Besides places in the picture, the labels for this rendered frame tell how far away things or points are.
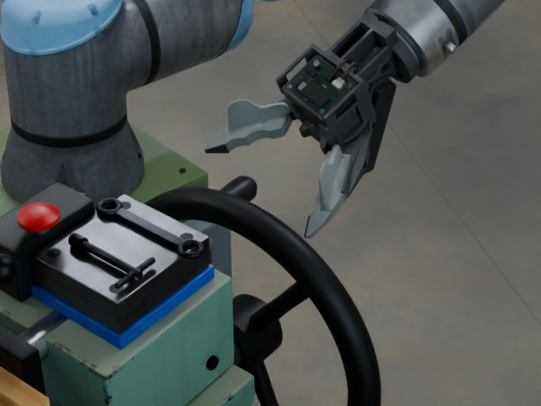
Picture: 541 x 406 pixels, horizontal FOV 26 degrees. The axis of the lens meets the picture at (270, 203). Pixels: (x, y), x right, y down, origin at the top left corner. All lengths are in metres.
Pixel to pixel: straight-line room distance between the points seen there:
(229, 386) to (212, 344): 0.04
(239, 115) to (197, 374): 0.34
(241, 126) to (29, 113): 0.40
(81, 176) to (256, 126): 0.40
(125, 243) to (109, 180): 0.68
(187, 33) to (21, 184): 0.29
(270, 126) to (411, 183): 1.50
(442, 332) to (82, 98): 1.04
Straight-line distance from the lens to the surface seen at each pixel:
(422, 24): 1.13
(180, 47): 1.53
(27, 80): 1.47
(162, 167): 1.61
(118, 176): 1.53
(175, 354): 0.86
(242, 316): 1.02
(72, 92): 1.46
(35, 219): 0.84
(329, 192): 1.10
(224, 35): 1.58
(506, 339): 2.28
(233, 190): 1.02
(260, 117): 1.16
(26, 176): 1.53
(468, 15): 1.16
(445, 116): 2.90
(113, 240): 0.85
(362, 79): 1.12
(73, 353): 0.83
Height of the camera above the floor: 1.52
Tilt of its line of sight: 36 degrees down
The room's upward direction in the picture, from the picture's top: straight up
